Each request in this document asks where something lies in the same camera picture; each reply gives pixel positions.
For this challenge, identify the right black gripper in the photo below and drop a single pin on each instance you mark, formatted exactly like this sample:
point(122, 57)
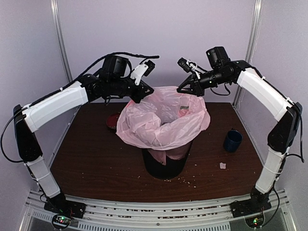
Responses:
point(197, 88)

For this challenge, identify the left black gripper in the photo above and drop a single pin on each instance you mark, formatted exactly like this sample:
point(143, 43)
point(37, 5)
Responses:
point(142, 91)

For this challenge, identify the pink plastic trash bag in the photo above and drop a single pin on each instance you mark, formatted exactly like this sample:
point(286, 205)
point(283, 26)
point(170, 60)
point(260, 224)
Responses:
point(163, 121)

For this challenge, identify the black mesh trash bin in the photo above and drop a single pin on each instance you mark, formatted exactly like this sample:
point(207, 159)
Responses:
point(166, 165)

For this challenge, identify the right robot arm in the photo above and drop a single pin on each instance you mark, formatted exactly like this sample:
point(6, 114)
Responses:
point(287, 113)

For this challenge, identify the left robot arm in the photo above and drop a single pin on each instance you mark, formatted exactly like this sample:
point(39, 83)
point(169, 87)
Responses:
point(113, 76)

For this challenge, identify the red floral plate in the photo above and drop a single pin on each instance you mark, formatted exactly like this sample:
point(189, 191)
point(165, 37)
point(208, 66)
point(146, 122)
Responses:
point(111, 121)

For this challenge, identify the dark blue cup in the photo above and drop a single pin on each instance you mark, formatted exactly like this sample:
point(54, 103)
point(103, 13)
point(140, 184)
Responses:
point(232, 141)

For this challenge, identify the small pink bag scrap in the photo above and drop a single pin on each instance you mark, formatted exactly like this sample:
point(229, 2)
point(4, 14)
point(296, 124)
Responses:
point(222, 165)

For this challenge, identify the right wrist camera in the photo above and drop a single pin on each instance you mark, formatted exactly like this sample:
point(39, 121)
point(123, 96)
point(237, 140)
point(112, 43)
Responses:
point(189, 66)

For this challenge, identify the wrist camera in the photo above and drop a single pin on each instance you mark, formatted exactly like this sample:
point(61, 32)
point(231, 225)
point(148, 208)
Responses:
point(189, 66)
point(143, 69)

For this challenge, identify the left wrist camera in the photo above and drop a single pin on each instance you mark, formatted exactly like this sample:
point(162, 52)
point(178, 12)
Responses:
point(143, 69)

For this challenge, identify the right aluminium frame post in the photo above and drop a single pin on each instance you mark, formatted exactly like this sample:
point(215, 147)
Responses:
point(251, 47)

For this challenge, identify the aluminium frame post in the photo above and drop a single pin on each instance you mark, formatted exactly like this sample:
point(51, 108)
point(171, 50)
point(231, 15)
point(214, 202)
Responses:
point(59, 33)
point(251, 47)

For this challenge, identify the left aluminium frame post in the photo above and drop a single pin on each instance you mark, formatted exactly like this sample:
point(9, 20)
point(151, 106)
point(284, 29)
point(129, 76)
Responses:
point(59, 33)

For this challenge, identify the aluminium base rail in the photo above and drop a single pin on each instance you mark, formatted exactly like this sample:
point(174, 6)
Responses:
point(206, 215)

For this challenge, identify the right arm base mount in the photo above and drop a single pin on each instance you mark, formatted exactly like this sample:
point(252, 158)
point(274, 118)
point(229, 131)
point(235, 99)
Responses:
point(251, 210)

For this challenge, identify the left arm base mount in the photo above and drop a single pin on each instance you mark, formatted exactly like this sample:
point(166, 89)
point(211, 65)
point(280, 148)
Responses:
point(63, 218)

